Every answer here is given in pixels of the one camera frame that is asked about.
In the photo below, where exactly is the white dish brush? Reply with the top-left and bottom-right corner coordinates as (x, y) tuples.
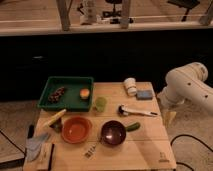
(118, 105), (157, 117)

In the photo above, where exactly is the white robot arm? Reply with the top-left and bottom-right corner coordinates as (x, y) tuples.
(157, 62), (213, 127)

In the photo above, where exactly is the dark purple bowl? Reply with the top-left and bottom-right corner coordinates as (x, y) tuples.
(101, 120), (126, 146)

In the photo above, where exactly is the red orange bowl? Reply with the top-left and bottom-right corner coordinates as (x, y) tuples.
(61, 116), (92, 144)

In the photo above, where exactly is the blue sponge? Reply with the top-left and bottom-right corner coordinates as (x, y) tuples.
(136, 90), (153, 100)

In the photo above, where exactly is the green cucumber toy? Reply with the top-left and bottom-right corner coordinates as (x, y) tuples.
(125, 122), (141, 132)

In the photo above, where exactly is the white rolled cup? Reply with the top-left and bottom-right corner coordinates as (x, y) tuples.
(124, 78), (137, 96)

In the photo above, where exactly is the green plastic cup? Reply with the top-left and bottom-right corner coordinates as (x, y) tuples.
(95, 97), (107, 112)

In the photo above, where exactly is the orange peach toy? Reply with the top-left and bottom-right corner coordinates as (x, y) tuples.
(80, 88), (90, 99)

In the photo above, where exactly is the green plastic tray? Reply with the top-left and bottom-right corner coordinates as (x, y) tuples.
(38, 76), (93, 112)

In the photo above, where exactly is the wooden block with black edge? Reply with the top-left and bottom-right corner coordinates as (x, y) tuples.
(36, 143), (54, 171)

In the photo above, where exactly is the grey blue cloth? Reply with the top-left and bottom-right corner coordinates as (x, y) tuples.
(26, 133), (50, 162)

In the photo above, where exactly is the black cable on floor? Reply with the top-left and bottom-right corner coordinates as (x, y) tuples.
(170, 133), (213, 171)

